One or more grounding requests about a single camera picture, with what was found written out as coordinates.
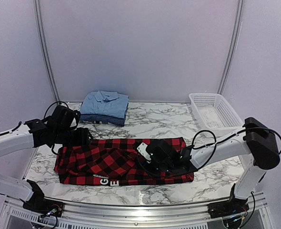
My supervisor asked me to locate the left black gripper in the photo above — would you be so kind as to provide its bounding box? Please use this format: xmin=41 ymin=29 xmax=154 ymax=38
xmin=53 ymin=127 xmax=93 ymax=147

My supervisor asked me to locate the red black plaid shirt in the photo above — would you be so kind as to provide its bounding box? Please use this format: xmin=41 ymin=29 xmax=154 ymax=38
xmin=54 ymin=139 xmax=194 ymax=186

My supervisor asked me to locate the white plastic basket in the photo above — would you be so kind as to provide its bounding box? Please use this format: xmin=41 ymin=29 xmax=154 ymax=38
xmin=189 ymin=93 xmax=244 ymax=137

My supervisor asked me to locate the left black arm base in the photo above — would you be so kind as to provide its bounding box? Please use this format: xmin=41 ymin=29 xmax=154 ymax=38
xmin=22 ymin=180 xmax=64 ymax=217

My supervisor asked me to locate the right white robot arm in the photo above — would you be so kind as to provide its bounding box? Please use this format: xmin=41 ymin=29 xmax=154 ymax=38
xmin=137 ymin=117 xmax=281 ymax=214

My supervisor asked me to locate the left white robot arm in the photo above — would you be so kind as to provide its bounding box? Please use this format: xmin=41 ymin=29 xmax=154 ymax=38
xmin=0 ymin=105 xmax=93 ymax=212

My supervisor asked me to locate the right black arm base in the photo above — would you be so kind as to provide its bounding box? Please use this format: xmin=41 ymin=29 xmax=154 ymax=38
xmin=208 ymin=184 xmax=250 ymax=219

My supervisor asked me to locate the light blue folded shirt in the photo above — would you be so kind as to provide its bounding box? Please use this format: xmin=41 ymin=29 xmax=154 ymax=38
xmin=80 ymin=91 xmax=129 ymax=118

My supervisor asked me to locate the blue checked folded shirt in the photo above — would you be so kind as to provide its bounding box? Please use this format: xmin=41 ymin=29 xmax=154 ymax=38
xmin=80 ymin=112 xmax=127 ymax=126

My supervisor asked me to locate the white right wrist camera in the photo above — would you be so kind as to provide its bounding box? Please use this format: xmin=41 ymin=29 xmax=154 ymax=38
xmin=136 ymin=142 xmax=151 ymax=161

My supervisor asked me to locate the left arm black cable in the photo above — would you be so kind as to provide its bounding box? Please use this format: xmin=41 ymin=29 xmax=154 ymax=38
xmin=8 ymin=101 xmax=81 ymax=156

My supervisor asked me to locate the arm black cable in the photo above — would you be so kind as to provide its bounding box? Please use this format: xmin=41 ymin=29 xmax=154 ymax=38
xmin=8 ymin=101 xmax=81 ymax=156
xmin=134 ymin=127 xmax=281 ymax=178

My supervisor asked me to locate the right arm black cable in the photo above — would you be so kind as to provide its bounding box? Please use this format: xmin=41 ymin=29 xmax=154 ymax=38
xmin=134 ymin=127 xmax=281 ymax=178

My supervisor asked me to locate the aluminium front rail frame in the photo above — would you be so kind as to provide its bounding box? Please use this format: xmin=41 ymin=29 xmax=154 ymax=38
xmin=0 ymin=193 xmax=274 ymax=229

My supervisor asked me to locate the left aluminium corner post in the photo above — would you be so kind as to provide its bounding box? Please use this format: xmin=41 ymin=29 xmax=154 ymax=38
xmin=33 ymin=0 xmax=60 ymax=102

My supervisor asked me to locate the aluminium corner post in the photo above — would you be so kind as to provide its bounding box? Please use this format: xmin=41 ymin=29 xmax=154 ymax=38
xmin=33 ymin=0 xmax=60 ymax=102
xmin=217 ymin=0 xmax=245 ymax=94

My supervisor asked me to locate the right aluminium corner post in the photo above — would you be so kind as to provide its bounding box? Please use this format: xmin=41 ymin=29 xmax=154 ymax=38
xmin=217 ymin=0 xmax=245 ymax=94

